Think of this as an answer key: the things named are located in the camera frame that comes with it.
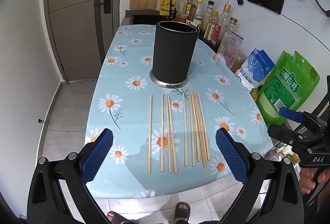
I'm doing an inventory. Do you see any yellow oil jug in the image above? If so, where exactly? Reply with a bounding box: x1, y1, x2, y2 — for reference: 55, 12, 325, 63
159, 0, 178, 16

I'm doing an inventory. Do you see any green sugar bag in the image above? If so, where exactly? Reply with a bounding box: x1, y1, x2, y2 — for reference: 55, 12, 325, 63
255, 50, 321, 127

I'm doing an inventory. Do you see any black door handle lock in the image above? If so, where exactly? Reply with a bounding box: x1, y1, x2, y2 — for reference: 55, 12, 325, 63
93, 0, 111, 14

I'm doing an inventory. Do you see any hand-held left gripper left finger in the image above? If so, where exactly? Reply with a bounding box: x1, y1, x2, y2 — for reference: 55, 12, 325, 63
27, 128, 114, 224

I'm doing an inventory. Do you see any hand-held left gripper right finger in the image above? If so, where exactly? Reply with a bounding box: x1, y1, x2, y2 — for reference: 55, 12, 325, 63
215, 127, 305, 224

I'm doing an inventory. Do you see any grey door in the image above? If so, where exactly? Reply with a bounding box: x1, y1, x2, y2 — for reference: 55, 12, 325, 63
42, 0, 123, 84

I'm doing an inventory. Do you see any black curved faucet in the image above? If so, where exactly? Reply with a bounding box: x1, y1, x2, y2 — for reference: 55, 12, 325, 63
155, 0, 177, 21

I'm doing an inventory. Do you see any black cylindrical utensil holder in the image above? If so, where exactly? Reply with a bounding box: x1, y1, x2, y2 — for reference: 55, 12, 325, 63
150, 20, 199, 88

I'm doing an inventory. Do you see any row of condiment bottles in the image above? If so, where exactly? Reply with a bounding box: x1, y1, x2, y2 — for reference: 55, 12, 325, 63
177, 0, 239, 45

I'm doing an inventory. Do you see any glass jar with brown contents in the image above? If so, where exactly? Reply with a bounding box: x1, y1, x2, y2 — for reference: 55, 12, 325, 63
230, 53, 248, 74

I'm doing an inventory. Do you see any clear plastic bag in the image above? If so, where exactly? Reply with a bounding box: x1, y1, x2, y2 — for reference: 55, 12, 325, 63
215, 31, 244, 70

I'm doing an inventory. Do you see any group of wooden chopsticks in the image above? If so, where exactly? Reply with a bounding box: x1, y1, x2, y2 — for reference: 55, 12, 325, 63
146, 91, 210, 175

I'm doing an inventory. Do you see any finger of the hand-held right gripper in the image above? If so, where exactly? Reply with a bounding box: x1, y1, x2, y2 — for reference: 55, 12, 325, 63
280, 108, 325, 132
267, 123, 310, 146

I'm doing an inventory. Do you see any person's left sandaled foot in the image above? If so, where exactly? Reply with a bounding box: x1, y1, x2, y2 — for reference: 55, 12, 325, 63
106, 211, 129, 224

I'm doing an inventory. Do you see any person's right sandaled foot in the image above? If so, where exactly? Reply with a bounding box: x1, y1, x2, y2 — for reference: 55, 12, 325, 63
173, 202, 192, 224

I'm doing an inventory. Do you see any yellow green packet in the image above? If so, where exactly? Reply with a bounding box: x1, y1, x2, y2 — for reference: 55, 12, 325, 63
250, 87, 261, 101

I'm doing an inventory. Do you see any blue and white bag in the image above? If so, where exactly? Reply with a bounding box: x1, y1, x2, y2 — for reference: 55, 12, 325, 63
235, 48, 276, 92

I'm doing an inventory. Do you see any person's right hand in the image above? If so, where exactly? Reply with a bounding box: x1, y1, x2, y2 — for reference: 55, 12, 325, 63
300, 167, 330, 195

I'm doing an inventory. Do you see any person's sandaled foot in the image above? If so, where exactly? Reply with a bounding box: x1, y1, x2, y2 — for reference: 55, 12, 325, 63
106, 211, 129, 224
173, 202, 192, 224

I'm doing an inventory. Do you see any dark kitchen sink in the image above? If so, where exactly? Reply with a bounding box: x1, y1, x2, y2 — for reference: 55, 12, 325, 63
125, 9, 178, 26

